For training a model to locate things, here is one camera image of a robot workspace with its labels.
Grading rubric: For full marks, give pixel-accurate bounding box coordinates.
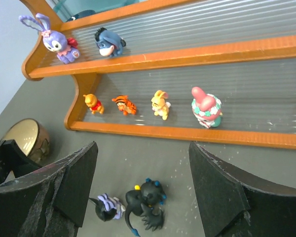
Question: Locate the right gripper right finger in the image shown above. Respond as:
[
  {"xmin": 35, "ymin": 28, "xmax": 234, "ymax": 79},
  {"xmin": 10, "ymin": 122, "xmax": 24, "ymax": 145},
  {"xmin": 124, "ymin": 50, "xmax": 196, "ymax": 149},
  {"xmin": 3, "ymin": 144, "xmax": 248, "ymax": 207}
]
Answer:
[{"xmin": 188, "ymin": 142, "xmax": 296, "ymax": 237}]

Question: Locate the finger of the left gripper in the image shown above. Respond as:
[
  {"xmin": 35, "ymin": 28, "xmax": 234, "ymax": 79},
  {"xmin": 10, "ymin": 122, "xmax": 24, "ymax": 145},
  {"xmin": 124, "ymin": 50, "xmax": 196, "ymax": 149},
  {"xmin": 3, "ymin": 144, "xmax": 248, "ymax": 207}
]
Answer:
[{"xmin": 0, "ymin": 139, "xmax": 42, "ymax": 184}]

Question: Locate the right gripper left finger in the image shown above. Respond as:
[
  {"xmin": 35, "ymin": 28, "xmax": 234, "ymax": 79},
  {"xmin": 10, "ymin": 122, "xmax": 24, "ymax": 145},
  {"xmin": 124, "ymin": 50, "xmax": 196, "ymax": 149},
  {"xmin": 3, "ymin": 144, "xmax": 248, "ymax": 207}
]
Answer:
[{"xmin": 0, "ymin": 141, "xmax": 98, "ymax": 237}]

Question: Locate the pink rabbit toy figure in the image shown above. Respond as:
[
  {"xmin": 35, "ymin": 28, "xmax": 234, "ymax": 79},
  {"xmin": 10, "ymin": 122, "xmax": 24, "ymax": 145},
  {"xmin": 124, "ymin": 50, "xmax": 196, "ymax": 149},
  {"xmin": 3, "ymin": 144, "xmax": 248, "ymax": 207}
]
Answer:
[{"xmin": 191, "ymin": 87, "xmax": 222, "ymax": 129}]

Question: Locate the purple rabbit toy figure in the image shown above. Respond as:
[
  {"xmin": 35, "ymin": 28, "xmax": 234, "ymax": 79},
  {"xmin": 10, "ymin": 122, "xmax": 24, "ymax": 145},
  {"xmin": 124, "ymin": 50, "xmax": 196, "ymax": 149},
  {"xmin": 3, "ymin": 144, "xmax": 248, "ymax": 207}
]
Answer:
[{"xmin": 19, "ymin": 13, "xmax": 80, "ymax": 64}]

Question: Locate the blue small toy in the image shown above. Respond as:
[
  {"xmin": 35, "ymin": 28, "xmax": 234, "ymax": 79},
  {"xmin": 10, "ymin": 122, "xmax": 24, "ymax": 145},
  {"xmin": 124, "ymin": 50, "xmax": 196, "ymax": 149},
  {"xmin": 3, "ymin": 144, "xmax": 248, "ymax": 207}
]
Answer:
[{"xmin": 94, "ymin": 27, "xmax": 126, "ymax": 57}]

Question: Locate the orange wooden shelf rack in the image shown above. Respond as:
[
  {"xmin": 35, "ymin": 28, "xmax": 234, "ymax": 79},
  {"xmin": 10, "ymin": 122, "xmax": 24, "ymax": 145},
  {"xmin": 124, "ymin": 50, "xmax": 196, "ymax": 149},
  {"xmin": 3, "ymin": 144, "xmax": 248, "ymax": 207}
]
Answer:
[{"xmin": 22, "ymin": 0, "xmax": 296, "ymax": 150}]

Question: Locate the beige round bowl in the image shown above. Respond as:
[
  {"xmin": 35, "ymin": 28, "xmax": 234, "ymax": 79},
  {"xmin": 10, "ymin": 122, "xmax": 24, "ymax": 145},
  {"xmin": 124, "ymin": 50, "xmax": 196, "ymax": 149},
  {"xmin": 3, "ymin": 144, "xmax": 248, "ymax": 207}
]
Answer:
[{"xmin": 1, "ymin": 118, "xmax": 50, "ymax": 163}]

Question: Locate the black purple small toy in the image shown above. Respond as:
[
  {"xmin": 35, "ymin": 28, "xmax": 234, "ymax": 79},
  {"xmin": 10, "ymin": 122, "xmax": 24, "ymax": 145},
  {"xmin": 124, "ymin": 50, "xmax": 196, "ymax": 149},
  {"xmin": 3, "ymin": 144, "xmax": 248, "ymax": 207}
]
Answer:
[{"xmin": 88, "ymin": 193, "xmax": 126, "ymax": 222}]

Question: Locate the black spiky toy figure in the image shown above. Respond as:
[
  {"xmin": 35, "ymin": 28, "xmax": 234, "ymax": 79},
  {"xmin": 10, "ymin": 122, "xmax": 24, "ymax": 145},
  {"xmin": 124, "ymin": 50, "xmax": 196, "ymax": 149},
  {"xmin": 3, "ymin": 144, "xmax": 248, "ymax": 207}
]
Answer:
[{"xmin": 125, "ymin": 178, "xmax": 167, "ymax": 237}]

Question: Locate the yellow bear toy figure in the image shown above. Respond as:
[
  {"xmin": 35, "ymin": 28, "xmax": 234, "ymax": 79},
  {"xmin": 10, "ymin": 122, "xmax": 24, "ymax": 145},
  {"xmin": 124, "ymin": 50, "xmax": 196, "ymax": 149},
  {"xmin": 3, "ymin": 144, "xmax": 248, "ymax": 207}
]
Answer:
[{"xmin": 83, "ymin": 94, "xmax": 105, "ymax": 114}]

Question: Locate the orange tiger toy figure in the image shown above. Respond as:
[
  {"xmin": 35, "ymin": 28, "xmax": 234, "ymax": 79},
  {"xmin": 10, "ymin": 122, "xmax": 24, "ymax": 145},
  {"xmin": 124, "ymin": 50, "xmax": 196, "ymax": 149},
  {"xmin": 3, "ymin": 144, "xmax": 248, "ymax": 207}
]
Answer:
[{"xmin": 112, "ymin": 95, "xmax": 137, "ymax": 116}]

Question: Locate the tan rabbit toy figure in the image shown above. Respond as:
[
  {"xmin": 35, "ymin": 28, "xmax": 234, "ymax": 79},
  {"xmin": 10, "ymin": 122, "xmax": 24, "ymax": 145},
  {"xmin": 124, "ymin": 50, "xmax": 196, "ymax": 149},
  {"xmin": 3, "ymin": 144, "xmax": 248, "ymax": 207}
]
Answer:
[{"xmin": 151, "ymin": 90, "xmax": 171, "ymax": 120}]

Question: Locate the blue cap in bin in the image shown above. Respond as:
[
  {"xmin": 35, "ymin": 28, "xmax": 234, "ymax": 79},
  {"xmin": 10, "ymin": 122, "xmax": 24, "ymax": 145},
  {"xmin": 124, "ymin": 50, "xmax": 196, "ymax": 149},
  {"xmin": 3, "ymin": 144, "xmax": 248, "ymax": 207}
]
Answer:
[{"xmin": 66, "ymin": 9, "xmax": 96, "ymax": 22}]

